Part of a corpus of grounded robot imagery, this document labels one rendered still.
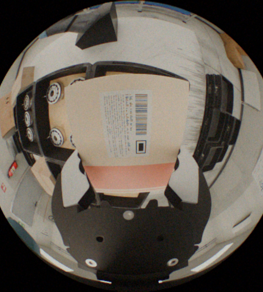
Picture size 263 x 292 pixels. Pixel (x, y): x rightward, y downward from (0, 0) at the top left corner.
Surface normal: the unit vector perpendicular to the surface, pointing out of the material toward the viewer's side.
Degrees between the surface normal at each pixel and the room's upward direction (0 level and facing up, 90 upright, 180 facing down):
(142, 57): 0
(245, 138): 90
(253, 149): 90
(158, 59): 0
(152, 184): 0
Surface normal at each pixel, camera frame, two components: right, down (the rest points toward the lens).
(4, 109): 0.99, 0.06
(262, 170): -1.00, 0.04
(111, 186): 0.04, 0.53
